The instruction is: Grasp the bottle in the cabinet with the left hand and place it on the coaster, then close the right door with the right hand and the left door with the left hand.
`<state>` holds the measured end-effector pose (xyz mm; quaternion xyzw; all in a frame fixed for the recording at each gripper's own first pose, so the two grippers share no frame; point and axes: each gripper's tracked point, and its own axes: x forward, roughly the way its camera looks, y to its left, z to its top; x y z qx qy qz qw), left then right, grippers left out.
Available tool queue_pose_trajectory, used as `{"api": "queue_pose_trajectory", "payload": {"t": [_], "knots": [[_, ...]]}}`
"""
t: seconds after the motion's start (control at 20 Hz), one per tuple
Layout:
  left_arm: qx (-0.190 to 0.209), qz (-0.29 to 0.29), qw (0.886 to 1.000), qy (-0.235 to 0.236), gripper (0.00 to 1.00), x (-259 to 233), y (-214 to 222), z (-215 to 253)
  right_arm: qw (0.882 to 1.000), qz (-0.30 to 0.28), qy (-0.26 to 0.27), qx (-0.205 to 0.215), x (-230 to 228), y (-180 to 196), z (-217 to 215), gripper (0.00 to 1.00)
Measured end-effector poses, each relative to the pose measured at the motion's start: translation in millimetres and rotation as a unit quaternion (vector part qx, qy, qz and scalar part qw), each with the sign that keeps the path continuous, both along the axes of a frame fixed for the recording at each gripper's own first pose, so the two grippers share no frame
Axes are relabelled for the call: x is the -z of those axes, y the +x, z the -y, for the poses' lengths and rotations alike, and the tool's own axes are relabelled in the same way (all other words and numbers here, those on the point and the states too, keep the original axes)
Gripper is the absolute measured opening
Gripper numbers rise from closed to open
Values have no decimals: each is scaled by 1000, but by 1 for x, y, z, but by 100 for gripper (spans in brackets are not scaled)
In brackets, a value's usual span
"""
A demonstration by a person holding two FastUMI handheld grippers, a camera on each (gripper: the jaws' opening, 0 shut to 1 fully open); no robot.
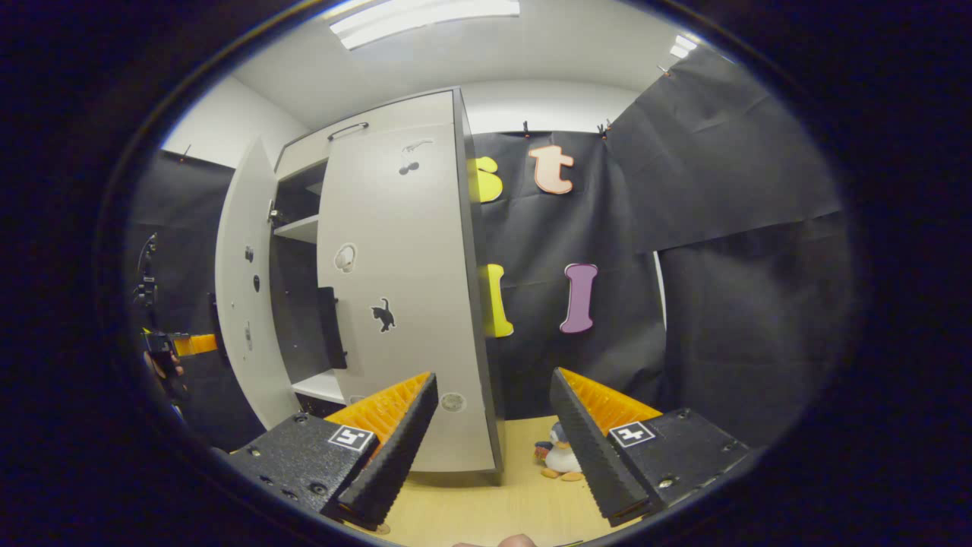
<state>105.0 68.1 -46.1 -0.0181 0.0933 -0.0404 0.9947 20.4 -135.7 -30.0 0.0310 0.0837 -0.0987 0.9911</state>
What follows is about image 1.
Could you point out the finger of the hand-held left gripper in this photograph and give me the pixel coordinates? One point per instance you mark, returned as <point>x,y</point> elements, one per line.
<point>197,344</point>

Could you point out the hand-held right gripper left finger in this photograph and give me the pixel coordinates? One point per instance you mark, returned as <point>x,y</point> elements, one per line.
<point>399,456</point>

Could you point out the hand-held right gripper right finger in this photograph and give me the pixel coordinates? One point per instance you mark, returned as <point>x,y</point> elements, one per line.
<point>592,456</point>

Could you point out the white cabinet door phone sticker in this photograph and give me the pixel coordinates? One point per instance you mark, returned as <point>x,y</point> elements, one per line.
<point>235,304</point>

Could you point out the round tan coaster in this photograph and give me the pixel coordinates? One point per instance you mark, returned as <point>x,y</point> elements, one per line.
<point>383,527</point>

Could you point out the white and grey cabinet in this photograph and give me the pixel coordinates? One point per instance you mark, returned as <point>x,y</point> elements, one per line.
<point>300,228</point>

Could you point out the white cabinet door cat sticker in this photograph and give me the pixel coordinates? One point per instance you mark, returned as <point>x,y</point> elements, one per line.
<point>425,266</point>

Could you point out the white cabinet drawer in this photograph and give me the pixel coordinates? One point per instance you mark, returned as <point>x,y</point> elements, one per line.
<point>380,125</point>

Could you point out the penguin plush toy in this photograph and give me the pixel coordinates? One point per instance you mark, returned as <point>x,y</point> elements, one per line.
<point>562,456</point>

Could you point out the black backdrop cloth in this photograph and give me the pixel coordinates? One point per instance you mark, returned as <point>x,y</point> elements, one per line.
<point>721,304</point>

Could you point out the large ceiling light panel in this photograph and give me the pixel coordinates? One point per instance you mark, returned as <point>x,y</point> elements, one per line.
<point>425,19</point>

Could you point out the small ceiling light panel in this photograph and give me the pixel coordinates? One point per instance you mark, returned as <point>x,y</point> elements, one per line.
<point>683,45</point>

